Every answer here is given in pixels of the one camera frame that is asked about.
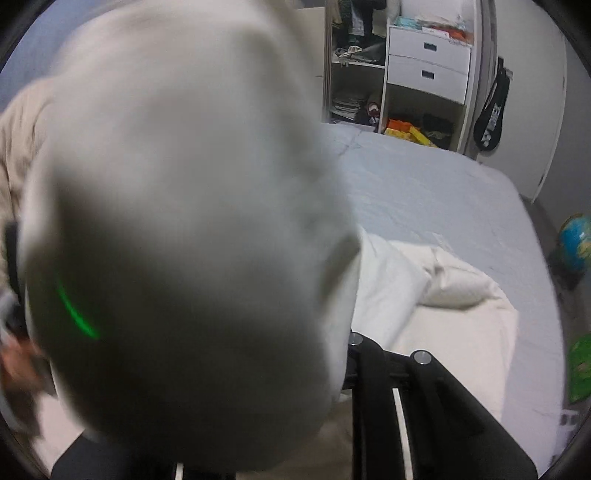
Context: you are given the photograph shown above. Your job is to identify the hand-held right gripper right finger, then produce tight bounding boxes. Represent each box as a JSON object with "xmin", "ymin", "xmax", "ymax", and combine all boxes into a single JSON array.
[{"xmin": 347, "ymin": 331, "xmax": 539, "ymax": 480}]

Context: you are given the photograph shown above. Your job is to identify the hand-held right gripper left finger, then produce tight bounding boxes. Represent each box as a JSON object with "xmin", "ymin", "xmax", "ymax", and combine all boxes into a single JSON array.
[{"xmin": 50, "ymin": 431, "xmax": 236, "ymax": 480}]

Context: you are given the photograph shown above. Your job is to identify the white hooded jacket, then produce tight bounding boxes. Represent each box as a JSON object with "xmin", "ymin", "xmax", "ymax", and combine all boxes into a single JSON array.
[{"xmin": 18, "ymin": 0, "xmax": 520, "ymax": 480}]

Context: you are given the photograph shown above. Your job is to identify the dark crumpled clothes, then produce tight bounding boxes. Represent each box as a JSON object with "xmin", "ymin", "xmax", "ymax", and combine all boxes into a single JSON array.
[{"xmin": 422, "ymin": 114, "xmax": 454, "ymax": 140}]

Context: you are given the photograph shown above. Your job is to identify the stack of folded clothes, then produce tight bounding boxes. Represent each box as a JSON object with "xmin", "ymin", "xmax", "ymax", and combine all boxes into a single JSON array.
[{"xmin": 331, "ymin": 91, "xmax": 366, "ymax": 121}]

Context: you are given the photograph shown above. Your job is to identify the colourful folded clothes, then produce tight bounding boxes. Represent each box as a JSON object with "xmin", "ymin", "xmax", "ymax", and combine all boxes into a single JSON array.
[{"xmin": 394, "ymin": 13, "xmax": 475, "ymax": 45}]

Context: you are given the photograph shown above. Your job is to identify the hanging dark clothes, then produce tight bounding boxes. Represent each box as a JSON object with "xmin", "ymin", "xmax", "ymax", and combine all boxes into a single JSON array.
[{"xmin": 335, "ymin": 0, "xmax": 400, "ymax": 37}]

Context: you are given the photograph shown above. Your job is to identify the person's left hand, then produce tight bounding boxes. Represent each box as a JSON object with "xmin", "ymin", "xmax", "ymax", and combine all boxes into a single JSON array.
[{"xmin": 0, "ymin": 340, "xmax": 57, "ymax": 437}]

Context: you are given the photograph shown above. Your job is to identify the cream knitted blanket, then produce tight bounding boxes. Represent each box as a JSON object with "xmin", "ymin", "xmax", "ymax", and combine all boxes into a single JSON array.
[{"xmin": 0, "ymin": 83, "xmax": 56, "ymax": 232}]

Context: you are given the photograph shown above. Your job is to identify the bed with grey sheet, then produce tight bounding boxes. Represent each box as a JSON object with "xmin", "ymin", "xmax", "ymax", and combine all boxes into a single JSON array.
[{"xmin": 0, "ymin": 7, "xmax": 571, "ymax": 469}]

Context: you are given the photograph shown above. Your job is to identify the green plastic bag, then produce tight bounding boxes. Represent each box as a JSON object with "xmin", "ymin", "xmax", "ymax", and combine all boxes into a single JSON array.
[{"xmin": 567, "ymin": 335, "xmax": 591, "ymax": 404}]

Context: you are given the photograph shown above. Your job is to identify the blue globe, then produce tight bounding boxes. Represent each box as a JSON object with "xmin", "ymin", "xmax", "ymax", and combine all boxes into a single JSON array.
[{"xmin": 553, "ymin": 215, "xmax": 591, "ymax": 288}]

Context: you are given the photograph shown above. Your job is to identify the white wardrobe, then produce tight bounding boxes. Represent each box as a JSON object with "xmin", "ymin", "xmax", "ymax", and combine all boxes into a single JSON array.
[{"xmin": 295, "ymin": 0, "xmax": 490, "ymax": 155}]

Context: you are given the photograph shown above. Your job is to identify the black racket bag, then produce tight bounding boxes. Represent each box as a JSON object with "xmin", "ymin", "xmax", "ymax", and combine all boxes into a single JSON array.
[{"xmin": 473, "ymin": 56, "xmax": 512, "ymax": 151}]

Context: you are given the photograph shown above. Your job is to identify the white drawer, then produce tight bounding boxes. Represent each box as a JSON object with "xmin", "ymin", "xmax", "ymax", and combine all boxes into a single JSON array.
[
  {"xmin": 386, "ymin": 54, "xmax": 468, "ymax": 105},
  {"xmin": 388, "ymin": 27, "xmax": 472, "ymax": 77}
]

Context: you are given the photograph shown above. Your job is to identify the light cloth bag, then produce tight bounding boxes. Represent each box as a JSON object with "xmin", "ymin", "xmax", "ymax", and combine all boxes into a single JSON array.
[{"xmin": 335, "ymin": 44, "xmax": 384, "ymax": 65}]

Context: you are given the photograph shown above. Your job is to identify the white door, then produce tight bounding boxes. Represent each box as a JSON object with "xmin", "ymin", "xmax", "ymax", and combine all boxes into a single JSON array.
[{"xmin": 480, "ymin": 0, "xmax": 570, "ymax": 204}]

